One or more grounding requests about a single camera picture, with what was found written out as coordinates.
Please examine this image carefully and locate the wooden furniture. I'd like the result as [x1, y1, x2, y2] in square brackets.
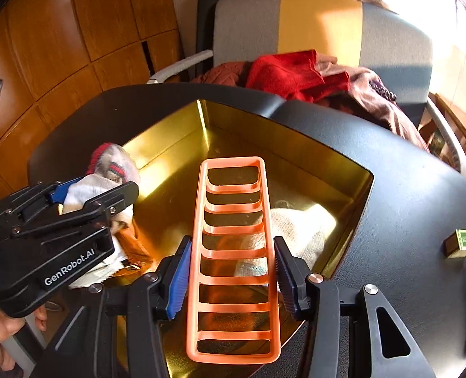
[418, 92, 466, 193]

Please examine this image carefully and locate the mauve cloth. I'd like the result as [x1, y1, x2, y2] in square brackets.
[316, 53, 431, 152]

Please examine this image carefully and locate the grey and yellow chair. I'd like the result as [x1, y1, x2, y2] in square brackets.
[146, 0, 466, 182]

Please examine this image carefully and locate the wooden cabinet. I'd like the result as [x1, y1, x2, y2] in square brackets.
[0, 0, 185, 201]

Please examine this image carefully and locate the gold metal container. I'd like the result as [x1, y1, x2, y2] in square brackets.
[111, 100, 376, 378]

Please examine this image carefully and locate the orange cloth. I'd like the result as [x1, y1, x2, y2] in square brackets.
[113, 220, 160, 273]

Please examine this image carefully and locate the white cloth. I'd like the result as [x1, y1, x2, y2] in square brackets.
[68, 240, 133, 289]

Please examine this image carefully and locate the red striped sock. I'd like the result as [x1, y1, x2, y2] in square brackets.
[61, 142, 141, 233]

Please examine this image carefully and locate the white knit sock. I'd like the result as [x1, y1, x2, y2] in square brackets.
[233, 201, 338, 289]

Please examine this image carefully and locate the small green box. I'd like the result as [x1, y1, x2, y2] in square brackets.
[444, 228, 466, 259]

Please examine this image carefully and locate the red cloth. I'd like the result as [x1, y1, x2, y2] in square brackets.
[246, 49, 352, 105]

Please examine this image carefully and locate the brown padded jacket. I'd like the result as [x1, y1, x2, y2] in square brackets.
[191, 61, 254, 87]

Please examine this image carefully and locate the orange plastic rack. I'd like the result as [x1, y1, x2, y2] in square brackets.
[186, 156, 282, 364]

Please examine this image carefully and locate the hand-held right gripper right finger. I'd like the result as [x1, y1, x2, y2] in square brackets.
[273, 236, 434, 378]

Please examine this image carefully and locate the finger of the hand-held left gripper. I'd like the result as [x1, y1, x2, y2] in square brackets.
[12, 180, 140, 239]
[0, 178, 84, 223]

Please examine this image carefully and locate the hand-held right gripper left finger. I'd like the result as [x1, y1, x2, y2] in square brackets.
[44, 235, 193, 378]

